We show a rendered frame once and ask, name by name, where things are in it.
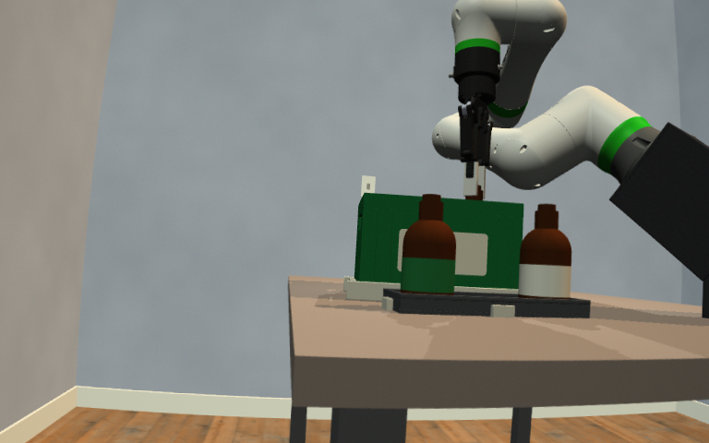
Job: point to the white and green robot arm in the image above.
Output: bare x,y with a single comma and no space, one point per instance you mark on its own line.
585,125

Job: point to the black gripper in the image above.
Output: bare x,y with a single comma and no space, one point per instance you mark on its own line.
479,92

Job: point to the brown bottle with green label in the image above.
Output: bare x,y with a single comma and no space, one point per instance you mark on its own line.
429,251

